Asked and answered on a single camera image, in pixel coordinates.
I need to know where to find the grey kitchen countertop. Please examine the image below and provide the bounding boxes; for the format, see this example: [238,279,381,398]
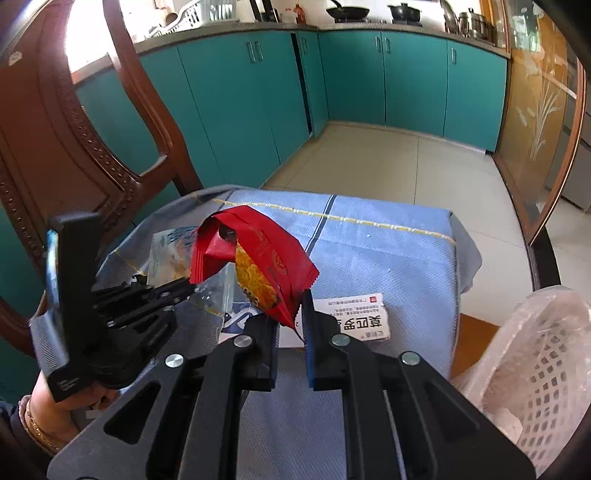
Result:
[69,19,512,86]

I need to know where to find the brown wooden chair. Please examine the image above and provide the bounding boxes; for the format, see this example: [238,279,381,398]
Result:
[0,0,205,358]

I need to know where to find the clear plastic snack packet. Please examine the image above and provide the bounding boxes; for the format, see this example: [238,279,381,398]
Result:
[148,226,237,326]

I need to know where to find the gold bracelet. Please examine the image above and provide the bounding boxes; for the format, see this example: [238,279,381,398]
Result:
[22,396,62,455]

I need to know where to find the red snack wrapper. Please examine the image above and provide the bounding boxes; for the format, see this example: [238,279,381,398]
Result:
[189,205,320,329]

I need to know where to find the black cooking pot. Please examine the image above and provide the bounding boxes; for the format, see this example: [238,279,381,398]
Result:
[388,2,423,24]

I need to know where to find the blue table cloth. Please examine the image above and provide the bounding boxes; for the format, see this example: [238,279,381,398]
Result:
[95,185,483,480]

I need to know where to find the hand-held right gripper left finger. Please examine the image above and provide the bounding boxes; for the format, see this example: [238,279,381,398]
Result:
[46,318,280,480]

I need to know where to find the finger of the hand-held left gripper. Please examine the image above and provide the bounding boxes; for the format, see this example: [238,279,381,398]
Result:
[104,302,178,333]
[95,278,198,309]

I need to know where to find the steel pots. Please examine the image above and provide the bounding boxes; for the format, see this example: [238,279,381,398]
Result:
[438,0,498,45]

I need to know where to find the person's left forearm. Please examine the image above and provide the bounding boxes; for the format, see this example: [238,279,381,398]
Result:
[0,397,65,474]

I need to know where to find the black wok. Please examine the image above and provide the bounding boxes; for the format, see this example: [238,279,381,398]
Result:
[325,0,371,23]

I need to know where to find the glass partition wooden frame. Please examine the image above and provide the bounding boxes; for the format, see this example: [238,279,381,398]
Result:
[480,0,588,246]

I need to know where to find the teal kitchen cabinets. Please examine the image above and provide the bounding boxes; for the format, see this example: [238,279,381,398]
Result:
[0,25,511,305]

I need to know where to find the person's left hand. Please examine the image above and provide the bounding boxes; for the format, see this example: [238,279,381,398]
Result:
[30,382,122,446]

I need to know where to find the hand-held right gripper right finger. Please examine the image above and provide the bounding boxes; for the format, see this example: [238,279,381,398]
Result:
[300,291,536,480]

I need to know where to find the white printed cardboard box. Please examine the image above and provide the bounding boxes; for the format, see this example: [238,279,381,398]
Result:
[222,292,392,348]

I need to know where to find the white plastic lattice basket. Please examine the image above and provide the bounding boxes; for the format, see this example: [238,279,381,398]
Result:
[450,286,591,477]

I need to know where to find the white dish rack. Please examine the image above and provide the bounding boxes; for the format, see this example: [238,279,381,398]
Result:
[148,0,239,38]

